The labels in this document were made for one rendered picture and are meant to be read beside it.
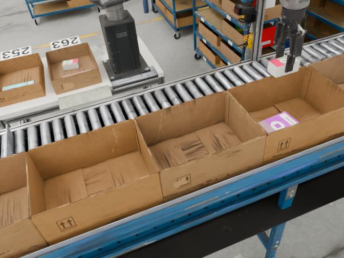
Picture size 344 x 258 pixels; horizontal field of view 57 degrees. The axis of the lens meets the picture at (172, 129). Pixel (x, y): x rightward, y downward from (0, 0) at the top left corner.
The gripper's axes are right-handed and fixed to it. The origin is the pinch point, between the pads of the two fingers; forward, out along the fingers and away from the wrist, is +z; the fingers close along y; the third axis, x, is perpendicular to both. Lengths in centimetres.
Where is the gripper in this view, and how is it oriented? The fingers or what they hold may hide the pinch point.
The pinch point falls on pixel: (284, 60)
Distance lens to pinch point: 127.4
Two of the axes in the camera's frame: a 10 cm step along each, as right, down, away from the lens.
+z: 0.8, 7.4, 6.7
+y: 3.6, 6.0, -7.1
